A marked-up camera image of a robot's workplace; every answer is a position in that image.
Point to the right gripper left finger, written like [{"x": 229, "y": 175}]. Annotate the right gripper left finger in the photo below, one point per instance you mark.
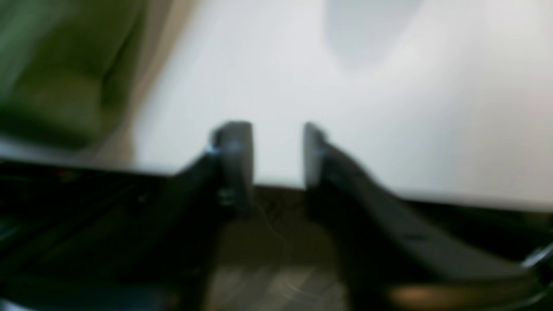
[{"x": 84, "y": 239}]

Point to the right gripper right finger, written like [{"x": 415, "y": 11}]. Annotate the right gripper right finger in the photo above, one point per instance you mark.
[{"x": 401, "y": 255}]

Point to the green t-shirt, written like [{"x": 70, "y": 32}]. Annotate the green t-shirt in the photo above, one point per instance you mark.
[{"x": 68, "y": 66}]

